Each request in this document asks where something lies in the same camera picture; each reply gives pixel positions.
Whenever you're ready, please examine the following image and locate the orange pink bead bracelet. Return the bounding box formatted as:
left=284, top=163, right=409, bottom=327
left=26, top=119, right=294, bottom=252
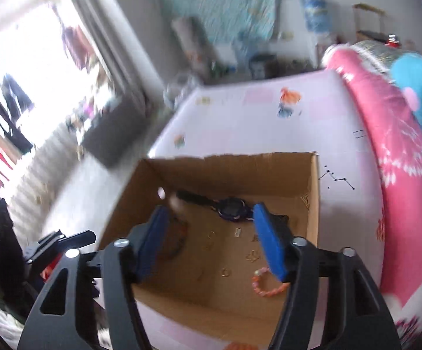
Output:
left=250, top=266, right=292, bottom=299

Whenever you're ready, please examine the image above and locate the gold butterfly outline pendant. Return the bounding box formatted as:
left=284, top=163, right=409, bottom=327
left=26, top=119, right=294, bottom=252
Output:
left=246, top=250, right=260, bottom=262

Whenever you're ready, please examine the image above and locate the pink strap smart watch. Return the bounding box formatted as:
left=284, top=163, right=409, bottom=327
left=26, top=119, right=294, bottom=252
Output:
left=175, top=190, right=253, bottom=223

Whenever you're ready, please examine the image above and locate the brown cardboard box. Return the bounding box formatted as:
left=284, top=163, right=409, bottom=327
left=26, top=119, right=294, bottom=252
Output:
left=99, top=153, right=319, bottom=347

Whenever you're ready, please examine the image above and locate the dark grey cabinet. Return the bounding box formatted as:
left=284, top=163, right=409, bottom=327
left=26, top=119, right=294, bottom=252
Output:
left=81, top=97, right=147, bottom=168

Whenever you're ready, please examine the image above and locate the pink floral bedsheet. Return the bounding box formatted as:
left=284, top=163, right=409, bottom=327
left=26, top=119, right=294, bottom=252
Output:
left=322, top=45, right=422, bottom=348

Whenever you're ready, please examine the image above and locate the white plastic bag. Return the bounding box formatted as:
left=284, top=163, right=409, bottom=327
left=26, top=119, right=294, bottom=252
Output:
left=163, top=72, right=202, bottom=110

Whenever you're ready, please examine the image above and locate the rolled floral paper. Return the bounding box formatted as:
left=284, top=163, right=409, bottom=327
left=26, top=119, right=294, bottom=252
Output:
left=171, top=16, right=217, bottom=83

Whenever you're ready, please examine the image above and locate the blue water bottle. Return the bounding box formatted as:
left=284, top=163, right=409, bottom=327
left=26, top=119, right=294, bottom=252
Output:
left=300, top=0, right=332, bottom=34

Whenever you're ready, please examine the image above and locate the wooden chair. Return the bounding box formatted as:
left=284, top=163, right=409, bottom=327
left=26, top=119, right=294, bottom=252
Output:
left=352, top=2, right=389, bottom=43

